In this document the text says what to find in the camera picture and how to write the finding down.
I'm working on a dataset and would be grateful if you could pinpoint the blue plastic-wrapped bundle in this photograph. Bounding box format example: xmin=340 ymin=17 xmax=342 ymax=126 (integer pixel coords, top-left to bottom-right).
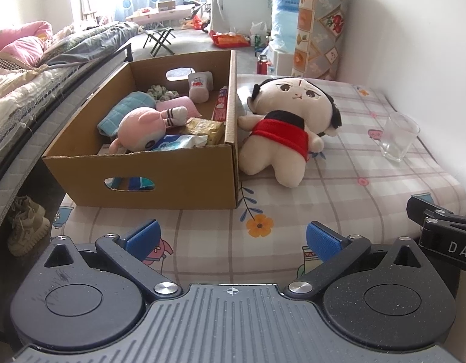
xmin=269 ymin=0 xmax=302 ymax=51

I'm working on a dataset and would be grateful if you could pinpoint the rolled floral printed mat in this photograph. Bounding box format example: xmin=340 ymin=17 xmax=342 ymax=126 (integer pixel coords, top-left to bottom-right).
xmin=291 ymin=0 xmax=351 ymax=81

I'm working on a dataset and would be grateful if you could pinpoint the black folding stool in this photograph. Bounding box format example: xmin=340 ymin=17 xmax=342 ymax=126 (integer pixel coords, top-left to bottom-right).
xmin=144 ymin=28 xmax=177 ymax=57

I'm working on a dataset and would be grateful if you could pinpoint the white yogurt bottle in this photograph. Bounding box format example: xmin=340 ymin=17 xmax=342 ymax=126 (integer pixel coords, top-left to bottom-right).
xmin=187 ymin=71 xmax=214 ymax=103

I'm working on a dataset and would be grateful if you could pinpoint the green white scrunchie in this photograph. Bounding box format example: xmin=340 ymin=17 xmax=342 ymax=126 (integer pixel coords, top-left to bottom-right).
xmin=147 ymin=84 xmax=179 ymax=101

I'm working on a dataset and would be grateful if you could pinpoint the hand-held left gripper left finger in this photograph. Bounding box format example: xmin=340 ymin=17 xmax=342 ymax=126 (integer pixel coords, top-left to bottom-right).
xmin=44 ymin=218 xmax=180 ymax=298

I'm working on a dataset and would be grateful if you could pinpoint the checked printed tablecloth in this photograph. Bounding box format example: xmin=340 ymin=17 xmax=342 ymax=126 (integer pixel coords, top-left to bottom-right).
xmin=53 ymin=74 xmax=466 ymax=284

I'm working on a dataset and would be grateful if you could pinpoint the white refrigerator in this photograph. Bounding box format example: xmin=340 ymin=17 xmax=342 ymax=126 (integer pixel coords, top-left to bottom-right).
xmin=218 ymin=0 xmax=273 ymax=34

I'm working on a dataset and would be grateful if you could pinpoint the black-haired plush doll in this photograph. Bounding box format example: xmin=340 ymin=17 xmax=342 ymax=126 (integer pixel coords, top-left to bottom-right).
xmin=237 ymin=77 xmax=342 ymax=188

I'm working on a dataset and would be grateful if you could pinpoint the clear drinking glass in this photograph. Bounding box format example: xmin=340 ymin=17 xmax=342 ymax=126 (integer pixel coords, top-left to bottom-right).
xmin=380 ymin=111 xmax=421 ymax=162

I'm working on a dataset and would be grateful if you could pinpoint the pink quilt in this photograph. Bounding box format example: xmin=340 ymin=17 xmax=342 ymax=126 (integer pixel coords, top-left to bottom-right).
xmin=0 ymin=21 xmax=54 ymax=72

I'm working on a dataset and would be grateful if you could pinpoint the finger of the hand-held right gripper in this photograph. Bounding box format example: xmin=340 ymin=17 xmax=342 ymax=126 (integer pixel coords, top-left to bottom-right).
xmin=406 ymin=194 xmax=466 ymax=227

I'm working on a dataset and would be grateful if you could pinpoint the beige shoe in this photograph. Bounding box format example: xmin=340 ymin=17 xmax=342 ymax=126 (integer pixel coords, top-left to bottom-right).
xmin=8 ymin=196 xmax=46 ymax=231
xmin=9 ymin=215 xmax=52 ymax=257

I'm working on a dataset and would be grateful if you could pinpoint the folding table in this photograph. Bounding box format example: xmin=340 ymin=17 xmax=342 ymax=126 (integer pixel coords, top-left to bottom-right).
xmin=125 ymin=2 xmax=203 ymax=24

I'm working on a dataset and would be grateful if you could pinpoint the gold and white carton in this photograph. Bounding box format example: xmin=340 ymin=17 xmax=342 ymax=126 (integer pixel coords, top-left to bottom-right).
xmin=182 ymin=117 xmax=226 ymax=145

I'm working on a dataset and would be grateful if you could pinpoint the white box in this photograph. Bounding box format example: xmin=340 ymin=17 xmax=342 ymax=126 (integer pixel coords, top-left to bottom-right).
xmin=269 ymin=47 xmax=294 ymax=77

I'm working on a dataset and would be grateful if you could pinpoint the red snack bag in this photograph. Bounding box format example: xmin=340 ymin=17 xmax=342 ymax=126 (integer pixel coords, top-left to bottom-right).
xmin=211 ymin=32 xmax=252 ymax=48

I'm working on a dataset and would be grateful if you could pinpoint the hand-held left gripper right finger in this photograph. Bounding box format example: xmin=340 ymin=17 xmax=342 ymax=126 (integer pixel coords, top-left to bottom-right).
xmin=286 ymin=221 xmax=423 ymax=298

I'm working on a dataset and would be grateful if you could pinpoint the pink plush toy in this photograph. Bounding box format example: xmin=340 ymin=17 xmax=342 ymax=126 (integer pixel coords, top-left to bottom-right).
xmin=109 ymin=106 xmax=189 ymax=154

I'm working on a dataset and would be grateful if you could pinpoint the teal knitted towel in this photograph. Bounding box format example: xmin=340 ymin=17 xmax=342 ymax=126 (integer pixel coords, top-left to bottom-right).
xmin=97 ymin=92 xmax=158 ymax=137

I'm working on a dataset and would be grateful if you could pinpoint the bed with grey blanket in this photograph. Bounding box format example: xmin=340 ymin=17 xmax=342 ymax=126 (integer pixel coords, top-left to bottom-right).
xmin=0 ymin=21 xmax=140 ymax=205

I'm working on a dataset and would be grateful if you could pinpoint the blue wet wipes pack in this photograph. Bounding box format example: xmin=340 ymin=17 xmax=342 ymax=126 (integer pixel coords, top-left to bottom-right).
xmin=150 ymin=133 xmax=209 ymax=152

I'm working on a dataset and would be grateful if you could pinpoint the cardboard box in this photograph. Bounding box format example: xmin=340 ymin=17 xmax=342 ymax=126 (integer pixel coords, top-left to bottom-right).
xmin=41 ymin=49 xmax=241 ymax=210

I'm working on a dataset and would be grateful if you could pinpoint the red toothpaste tube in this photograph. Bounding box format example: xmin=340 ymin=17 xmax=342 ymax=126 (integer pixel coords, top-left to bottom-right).
xmin=212 ymin=85 xmax=230 ymax=122

